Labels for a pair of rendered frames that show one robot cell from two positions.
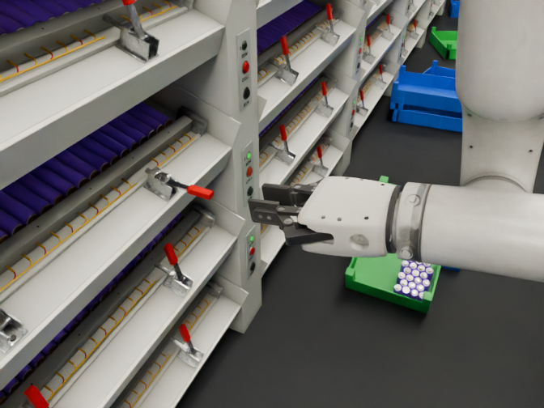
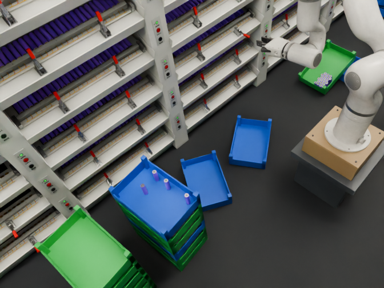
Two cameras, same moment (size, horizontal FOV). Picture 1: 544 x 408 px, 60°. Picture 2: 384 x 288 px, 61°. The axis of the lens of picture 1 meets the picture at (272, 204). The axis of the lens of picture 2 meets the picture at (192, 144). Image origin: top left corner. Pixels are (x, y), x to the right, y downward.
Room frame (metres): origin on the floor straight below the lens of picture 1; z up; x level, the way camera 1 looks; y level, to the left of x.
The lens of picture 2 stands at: (-0.90, -0.33, 1.58)
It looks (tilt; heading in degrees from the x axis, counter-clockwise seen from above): 53 degrees down; 32
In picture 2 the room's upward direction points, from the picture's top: 10 degrees counter-clockwise
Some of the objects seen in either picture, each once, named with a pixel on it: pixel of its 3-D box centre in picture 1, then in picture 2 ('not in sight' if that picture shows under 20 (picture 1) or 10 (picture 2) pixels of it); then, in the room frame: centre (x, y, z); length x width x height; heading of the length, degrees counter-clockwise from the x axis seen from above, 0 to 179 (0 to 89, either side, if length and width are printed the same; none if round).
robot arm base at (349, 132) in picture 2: not in sight; (354, 120); (0.13, -0.49, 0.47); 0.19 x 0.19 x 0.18
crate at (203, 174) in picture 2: not in sight; (205, 180); (-0.13, 0.11, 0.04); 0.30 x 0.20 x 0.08; 38
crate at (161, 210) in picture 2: not in sight; (154, 195); (-0.46, 0.16, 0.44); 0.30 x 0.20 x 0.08; 74
